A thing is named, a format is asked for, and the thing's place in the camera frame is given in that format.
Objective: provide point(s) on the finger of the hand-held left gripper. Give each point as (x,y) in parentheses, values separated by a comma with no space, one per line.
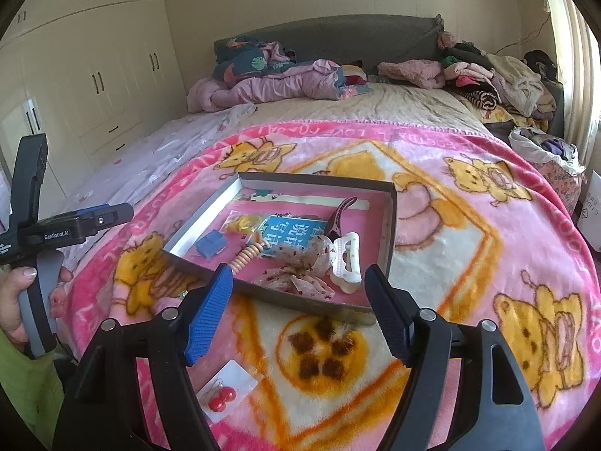
(89,211)
(108,218)

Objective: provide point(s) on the purple pink quilt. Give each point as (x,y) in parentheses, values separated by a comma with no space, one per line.
(281,87)

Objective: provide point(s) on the brown hair claw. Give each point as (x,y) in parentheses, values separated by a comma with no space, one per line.
(340,216)

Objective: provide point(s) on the cream wardrobe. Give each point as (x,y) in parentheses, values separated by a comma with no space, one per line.
(94,56)

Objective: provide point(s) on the pink fuzzy garment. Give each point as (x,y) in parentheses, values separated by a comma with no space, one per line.
(413,73)

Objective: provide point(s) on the lavender bed sheet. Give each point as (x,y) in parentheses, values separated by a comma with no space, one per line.
(155,150)

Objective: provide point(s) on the white paper bag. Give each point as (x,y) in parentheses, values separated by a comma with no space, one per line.
(591,216)

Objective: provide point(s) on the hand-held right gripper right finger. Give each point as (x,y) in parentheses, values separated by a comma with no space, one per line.
(389,310)

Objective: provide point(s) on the polka dot fabric bow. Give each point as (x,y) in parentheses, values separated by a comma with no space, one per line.
(300,282)

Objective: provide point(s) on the shallow cardboard box pink inside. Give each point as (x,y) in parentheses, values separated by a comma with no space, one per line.
(291,204)

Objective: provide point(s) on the white hair claw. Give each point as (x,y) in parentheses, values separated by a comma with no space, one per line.
(350,277)

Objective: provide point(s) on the beige bed sheet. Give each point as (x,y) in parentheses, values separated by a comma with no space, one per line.
(375,108)

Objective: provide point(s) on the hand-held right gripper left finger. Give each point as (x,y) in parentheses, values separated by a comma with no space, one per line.
(206,319)

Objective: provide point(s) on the pink printed fleece blanket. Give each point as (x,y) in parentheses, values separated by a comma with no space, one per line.
(469,253)

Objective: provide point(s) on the person's left hand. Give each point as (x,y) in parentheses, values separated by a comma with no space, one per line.
(14,300)

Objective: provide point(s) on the person's left forearm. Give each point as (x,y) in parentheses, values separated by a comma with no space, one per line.
(28,385)

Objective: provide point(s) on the blue square hair accessory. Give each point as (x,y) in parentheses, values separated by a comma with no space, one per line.
(210,244)

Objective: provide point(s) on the cream curtain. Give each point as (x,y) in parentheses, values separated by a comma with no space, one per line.
(573,56)

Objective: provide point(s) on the red earrings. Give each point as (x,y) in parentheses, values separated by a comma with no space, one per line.
(225,397)

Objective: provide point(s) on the colourful printed pillow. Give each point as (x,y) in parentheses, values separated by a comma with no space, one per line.
(352,84)

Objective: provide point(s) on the dark leaf-print blanket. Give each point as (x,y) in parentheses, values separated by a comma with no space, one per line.
(244,63)

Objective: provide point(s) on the floral bag of clothes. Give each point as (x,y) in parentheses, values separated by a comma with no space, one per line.
(563,178)

